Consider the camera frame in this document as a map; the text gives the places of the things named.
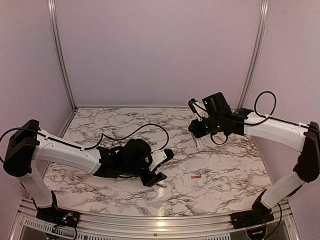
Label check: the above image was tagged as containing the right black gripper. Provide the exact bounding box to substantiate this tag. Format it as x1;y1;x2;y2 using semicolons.
187;115;223;139

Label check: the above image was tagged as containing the orange battery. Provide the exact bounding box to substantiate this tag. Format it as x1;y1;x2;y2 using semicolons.
156;183;167;188
191;175;202;179

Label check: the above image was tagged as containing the white remote control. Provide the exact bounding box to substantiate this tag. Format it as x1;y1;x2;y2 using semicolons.
192;134;203;150

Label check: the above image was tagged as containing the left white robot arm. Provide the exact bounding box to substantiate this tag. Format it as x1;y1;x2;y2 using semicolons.
2;119;174;223

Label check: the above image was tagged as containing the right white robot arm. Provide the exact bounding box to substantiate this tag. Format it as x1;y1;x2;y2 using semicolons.
188;92;320;224

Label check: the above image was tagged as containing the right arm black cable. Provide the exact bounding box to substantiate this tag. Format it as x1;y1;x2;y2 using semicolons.
209;90;311;146

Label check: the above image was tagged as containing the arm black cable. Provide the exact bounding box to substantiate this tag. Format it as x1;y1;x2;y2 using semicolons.
209;90;311;146
0;123;170;163

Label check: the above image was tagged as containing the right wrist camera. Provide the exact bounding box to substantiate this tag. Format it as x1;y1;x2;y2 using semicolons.
188;98;209;121

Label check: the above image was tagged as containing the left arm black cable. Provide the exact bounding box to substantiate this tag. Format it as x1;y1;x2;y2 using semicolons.
0;123;170;163

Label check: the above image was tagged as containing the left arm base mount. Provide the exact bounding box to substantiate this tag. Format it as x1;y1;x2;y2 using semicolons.
36;191;80;228

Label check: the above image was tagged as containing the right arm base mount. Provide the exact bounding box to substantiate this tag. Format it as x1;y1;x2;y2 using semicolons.
230;193;275;229

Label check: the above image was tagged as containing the right aluminium corner post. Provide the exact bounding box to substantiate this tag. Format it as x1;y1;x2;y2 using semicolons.
237;0;270;108

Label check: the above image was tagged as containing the aluminium corner post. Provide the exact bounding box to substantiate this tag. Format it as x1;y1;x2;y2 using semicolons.
237;0;270;108
48;0;77;112

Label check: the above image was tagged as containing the front aluminium rail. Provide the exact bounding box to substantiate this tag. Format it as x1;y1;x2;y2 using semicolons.
9;199;301;240

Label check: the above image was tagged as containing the left aluminium corner post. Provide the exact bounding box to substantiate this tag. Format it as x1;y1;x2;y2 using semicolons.
48;0;77;112

